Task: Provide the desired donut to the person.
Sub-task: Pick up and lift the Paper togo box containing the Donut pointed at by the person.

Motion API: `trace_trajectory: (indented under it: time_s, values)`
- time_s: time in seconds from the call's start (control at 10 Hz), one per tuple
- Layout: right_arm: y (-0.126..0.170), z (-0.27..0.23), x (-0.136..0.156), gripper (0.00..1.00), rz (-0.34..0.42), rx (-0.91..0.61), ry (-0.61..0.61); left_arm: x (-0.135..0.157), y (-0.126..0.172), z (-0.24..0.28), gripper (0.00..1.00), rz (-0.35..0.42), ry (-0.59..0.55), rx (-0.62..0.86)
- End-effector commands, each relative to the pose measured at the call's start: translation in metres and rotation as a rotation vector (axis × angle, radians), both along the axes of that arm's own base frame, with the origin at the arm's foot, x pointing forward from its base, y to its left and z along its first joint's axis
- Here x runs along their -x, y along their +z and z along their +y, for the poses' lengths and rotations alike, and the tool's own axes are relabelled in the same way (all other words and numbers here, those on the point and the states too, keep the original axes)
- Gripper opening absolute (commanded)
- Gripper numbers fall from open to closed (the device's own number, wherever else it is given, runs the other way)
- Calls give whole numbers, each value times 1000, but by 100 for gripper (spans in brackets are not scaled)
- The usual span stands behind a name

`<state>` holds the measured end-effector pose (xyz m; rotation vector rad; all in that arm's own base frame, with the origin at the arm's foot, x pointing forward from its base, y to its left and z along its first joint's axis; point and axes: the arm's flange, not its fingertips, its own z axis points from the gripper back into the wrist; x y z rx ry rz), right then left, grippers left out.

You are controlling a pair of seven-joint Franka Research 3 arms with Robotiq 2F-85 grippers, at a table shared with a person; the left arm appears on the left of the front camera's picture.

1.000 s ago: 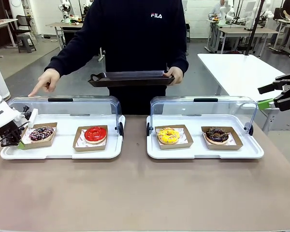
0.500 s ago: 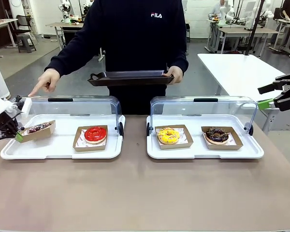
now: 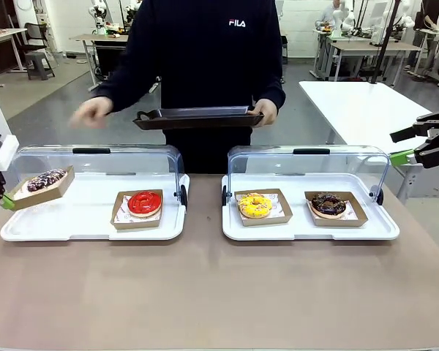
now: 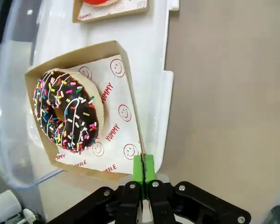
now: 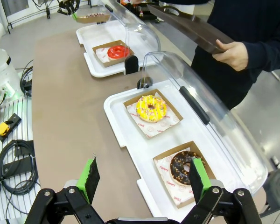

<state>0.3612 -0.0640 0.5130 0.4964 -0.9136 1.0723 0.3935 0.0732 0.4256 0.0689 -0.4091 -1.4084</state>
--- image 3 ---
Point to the white display case base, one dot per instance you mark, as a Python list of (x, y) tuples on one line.
[(303, 230), (91, 226)]

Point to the paper liner under red donut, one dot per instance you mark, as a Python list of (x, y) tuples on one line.
[(121, 215)]

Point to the black tripod pole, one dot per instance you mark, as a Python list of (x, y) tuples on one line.
[(384, 44)]

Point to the dark brown serving tray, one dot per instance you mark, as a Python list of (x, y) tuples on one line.
[(197, 118)]

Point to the person's left forearm navy sleeve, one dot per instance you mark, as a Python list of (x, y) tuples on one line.
[(274, 80)]

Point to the cardboard box of yellow donut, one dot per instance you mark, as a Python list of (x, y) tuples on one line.
[(283, 215)]

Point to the white side table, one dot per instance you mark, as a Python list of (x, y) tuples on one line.
[(362, 109)]

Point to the cardboard box of sprinkle donut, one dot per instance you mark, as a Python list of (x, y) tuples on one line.
[(47, 197)]

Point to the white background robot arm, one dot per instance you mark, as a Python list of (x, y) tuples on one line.
[(345, 18), (98, 16)]

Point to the background desk with white legs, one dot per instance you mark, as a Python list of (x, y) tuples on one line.
[(91, 37)]

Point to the person's left hand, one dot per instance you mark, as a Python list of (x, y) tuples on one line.
[(268, 111)]

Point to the cardboard box of red donut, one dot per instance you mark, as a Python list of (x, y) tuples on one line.
[(137, 223)]

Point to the black office chair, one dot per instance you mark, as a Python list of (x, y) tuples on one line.
[(36, 36)]

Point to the yellow glazed donut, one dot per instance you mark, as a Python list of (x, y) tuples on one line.
[(255, 206)]

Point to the person's right hand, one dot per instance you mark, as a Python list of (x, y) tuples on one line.
[(91, 113)]

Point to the dark chocolate donut in tray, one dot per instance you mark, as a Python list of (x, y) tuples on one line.
[(358, 217)]

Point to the clear display case lid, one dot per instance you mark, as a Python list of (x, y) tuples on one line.
[(351, 168), (139, 161)]

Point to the chocolate donut with colourful sprinkles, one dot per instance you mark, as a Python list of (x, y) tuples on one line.
[(45, 180)]

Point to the background person in dark clothes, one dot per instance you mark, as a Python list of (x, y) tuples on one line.
[(430, 14)]

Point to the long background work table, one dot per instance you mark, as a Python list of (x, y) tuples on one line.
[(373, 47)]

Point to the person's torso navy sweater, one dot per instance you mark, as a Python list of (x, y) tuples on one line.
[(205, 66)]

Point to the red glazed donut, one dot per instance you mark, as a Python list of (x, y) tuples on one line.
[(144, 204)]

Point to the grey plastic stool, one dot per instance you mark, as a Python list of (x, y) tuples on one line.
[(39, 66)]

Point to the person's right forearm navy sleeve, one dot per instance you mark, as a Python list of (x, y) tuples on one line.
[(128, 84)]

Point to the background person in light shirt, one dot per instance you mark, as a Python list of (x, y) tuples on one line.
[(331, 11)]

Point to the white power strip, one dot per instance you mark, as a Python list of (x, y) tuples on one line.
[(154, 87)]

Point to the wooden background desk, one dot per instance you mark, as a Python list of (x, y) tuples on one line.
[(3, 34)]

